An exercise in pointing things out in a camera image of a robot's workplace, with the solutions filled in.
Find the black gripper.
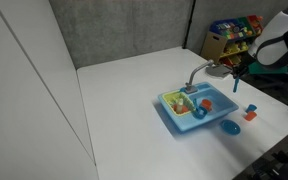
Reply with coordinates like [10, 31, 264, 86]
[232, 52, 256, 80]

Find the small blue toy cup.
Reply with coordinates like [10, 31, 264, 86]
[245, 104, 258, 114]

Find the small orange toy cup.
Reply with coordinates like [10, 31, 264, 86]
[244, 111, 258, 122]

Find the orange toy mug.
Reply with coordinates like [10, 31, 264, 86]
[200, 99, 213, 112]

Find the silver metal mounting plate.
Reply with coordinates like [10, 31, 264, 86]
[205, 64, 235, 79]

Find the toy shelf with coloured bins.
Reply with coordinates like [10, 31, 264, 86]
[200, 14, 265, 78]

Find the gray toy faucet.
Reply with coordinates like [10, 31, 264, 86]
[184, 59, 215, 94]

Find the blue toy plate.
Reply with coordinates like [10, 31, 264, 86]
[220, 119, 242, 136]

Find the orange toy plate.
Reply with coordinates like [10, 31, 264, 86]
[173, 103, 189, 114]

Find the light blue toy sink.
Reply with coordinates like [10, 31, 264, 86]
[157, 82, 240, 133]

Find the yellow toy dish rack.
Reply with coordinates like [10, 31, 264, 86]
[162, 91, 198, 117]

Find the black metal frame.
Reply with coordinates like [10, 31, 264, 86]
[233, 123, 288, 180]

